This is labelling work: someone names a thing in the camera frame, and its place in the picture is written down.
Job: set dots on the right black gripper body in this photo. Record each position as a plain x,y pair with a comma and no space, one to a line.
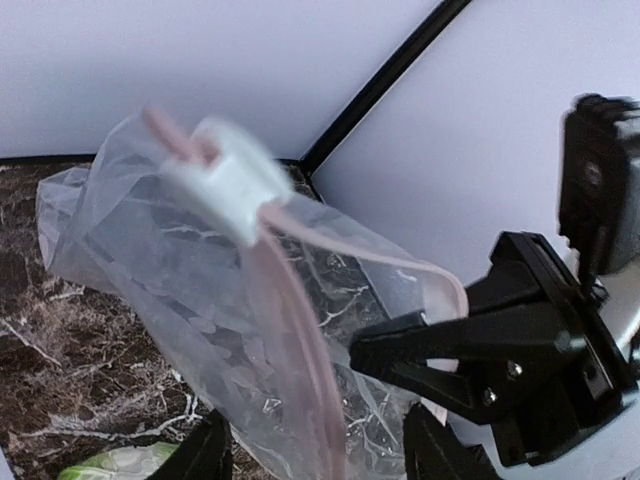
549,375

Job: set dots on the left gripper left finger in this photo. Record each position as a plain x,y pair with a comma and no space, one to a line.
206,454

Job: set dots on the white cauliflower with leaves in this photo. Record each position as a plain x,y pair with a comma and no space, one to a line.
125,463

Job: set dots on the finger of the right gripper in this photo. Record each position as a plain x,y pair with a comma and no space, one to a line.
460,393
449,346

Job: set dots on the clear zip top bag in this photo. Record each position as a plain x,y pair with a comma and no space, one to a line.
252,291

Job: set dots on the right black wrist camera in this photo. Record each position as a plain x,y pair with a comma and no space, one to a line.
599,197

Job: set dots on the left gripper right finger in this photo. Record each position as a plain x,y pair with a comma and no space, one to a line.
432,451

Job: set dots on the right black frame post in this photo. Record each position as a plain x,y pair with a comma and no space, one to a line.
381,82

